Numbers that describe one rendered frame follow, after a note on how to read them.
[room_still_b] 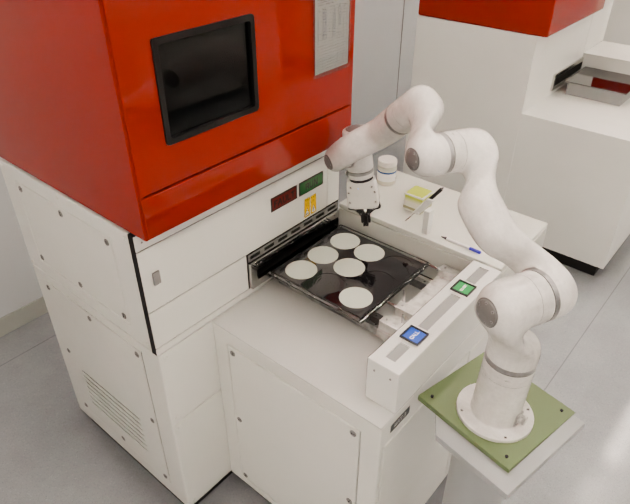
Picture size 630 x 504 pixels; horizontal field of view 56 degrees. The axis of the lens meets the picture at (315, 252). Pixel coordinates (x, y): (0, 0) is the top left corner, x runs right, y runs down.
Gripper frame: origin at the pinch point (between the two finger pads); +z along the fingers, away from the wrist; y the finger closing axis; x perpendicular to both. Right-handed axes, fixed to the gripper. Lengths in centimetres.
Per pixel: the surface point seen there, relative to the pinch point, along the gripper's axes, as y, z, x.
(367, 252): 0.1, 9.7, -5.3
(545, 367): 69, 110, 47
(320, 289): -11.8, 8.2, -27.4
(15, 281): -180, 48, 35
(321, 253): -14.6, 7.5, -8.5
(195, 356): -49, 20, -45
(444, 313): 24.8, 8.0, -39.2
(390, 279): 8.5, 11.1, -18.7
